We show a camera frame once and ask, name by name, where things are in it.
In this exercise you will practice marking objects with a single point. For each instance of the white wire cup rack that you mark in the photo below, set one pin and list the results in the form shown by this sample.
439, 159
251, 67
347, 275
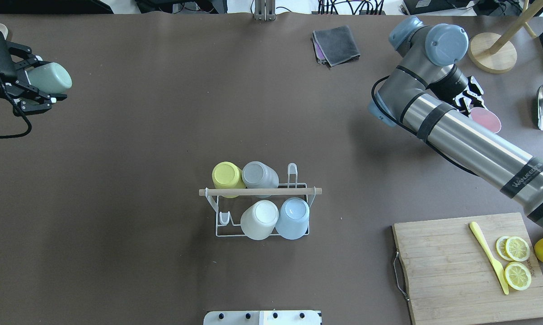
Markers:
228, 205

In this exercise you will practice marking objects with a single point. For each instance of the light blue cup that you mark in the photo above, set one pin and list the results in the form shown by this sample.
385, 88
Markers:
293, 220

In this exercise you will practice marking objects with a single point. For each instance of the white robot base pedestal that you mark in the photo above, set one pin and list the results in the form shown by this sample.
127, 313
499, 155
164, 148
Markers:
264, 317

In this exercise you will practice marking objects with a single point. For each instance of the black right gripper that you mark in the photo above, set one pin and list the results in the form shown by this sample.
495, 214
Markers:
447, 81

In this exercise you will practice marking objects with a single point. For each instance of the grey folded cloth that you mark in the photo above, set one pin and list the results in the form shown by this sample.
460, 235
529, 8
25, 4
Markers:
334, 46

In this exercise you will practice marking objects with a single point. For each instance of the lemon slice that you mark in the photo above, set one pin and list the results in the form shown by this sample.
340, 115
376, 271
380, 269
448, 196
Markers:
512, 248
518, 276

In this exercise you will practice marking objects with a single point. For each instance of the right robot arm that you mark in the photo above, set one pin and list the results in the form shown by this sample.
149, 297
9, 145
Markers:
416, 97

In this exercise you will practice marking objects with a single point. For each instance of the grey cup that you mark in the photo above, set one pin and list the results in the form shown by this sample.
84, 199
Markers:
257, 175

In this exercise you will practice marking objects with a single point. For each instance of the wooden mug tree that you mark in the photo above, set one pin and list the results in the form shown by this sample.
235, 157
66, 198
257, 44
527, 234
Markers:
494, 53

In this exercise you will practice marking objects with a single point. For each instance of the lower lemon slice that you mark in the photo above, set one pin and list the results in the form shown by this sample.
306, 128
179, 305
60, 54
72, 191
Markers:
518, 276

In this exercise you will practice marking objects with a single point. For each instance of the mint green cup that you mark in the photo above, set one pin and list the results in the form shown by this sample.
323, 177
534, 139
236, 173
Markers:
51, 78

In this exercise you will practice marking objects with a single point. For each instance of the wooden cutting board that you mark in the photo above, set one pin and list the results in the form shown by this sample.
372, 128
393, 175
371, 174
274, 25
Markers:
449, 279

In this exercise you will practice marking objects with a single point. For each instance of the pink cup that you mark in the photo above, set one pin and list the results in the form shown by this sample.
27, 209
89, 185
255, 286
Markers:
486, 119

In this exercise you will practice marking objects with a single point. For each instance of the aluminium frame post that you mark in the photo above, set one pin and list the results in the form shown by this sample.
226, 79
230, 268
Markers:
264, 10

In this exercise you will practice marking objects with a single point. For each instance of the yellow cup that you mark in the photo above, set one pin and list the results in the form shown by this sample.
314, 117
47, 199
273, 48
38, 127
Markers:
227, 175

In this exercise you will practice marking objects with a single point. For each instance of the white cup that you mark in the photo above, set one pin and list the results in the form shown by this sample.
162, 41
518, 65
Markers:
259, 220

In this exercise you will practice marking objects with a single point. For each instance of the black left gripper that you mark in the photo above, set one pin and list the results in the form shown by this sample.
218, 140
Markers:
20, 77

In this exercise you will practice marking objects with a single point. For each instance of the upper lemon slice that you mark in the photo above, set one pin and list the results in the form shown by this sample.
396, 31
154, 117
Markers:
512, 248

